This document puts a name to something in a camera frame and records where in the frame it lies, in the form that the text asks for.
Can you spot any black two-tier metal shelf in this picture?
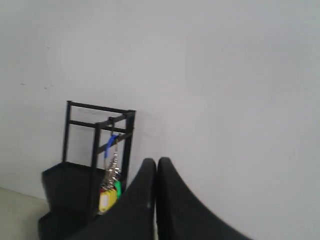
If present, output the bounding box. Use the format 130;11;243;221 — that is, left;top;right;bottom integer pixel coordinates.
38;100;136;240

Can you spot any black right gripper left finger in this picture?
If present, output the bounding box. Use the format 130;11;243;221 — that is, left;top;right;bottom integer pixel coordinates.
69;158;157;240

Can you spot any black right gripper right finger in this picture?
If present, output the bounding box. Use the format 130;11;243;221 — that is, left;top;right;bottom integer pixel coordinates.
156;157;249;240

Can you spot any bunch of colourful key tags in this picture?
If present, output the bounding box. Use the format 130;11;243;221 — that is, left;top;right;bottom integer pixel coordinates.
97;134;122;215

